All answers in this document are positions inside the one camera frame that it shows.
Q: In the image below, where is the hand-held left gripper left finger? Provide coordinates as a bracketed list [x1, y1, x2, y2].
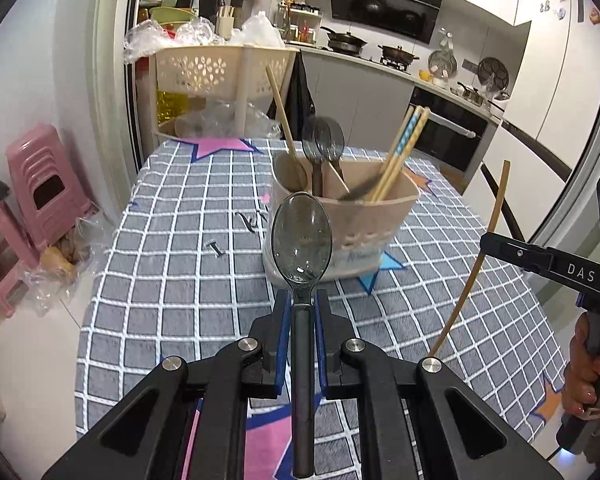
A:
[42, 289, 293, 480]

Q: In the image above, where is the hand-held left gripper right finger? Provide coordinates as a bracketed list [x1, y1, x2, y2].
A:
[314, 289, 563, 480]

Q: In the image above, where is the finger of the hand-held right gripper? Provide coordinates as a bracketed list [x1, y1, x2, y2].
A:
[480, 231, 556, 277]

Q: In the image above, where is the dark translucent plastic spoon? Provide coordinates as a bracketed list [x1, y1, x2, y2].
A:
[312, 115, 347, 163]
[302, 126, 332, 197]
[271, 191, 334, 479]

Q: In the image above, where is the beige plastic utensil holder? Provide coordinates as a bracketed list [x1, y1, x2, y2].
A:
[262, 152, 422, 282]

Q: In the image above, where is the blue floral wooden chopstick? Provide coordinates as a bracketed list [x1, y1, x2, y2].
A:
[380, 106, 432, 202]
[370, 105, 425, 202]

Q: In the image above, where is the person's right hand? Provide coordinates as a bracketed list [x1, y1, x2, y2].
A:
[561, 312, 600, 418]

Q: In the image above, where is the grey checked tablecloth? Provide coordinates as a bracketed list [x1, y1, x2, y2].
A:
[75, 137, 570, 480]

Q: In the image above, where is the black built-in oven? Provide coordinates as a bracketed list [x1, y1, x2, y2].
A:
[409, 85, 492, 174]

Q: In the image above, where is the small metal pot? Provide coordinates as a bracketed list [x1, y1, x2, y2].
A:
[457, 82, 484, 104]

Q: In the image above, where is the round metal rack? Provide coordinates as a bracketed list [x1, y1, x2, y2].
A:
[477, 57, 511, 89]

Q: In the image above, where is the white refrigerator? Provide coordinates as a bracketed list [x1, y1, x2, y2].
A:
[500, 0, 600, 183]

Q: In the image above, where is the metal strainer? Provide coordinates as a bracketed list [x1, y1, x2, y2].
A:
[427, 50, 459, 82]

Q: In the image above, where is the crumpled clear plastic bag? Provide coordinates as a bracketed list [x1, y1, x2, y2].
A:
[174, 100, 282, 139]

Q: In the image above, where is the gas stove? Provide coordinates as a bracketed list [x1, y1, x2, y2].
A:
[325, 47, 416, 72]

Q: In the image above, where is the dark pot with lid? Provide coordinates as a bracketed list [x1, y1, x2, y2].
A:
[378, 44, 422, 64]

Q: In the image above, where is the clear bag of ginger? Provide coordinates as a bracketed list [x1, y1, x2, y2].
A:
[24, 210, 112, 312]

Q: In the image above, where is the black garbage bag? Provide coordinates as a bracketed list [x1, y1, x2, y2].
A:
[282, 52, 317, 137]

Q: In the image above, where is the black wok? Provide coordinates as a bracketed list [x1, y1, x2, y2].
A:
[322, 30, 369, 54]

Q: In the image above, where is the beige plastic storage cart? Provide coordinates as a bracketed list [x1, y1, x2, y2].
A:
[150, 44, 299, 142]

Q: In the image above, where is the black range hood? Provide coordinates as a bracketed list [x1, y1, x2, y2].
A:
[327, 0, 444, 44]

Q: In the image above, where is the pink plastic stool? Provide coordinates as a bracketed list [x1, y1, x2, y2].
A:
[0, 204, 42, 317]
[6, 124, 99, 252]

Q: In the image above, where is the white spice rack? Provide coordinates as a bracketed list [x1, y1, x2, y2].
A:
[279, 0, 327, 44]

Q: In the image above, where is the clear plastic bags pile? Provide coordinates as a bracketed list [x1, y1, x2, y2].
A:
[123, 12, 287, 64]

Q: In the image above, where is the white countertop knife holder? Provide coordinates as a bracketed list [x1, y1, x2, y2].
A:
[215, 5, 236, 39]

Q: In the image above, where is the green plastic basin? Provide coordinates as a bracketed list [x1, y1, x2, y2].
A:
[148, 6, 199, 29]

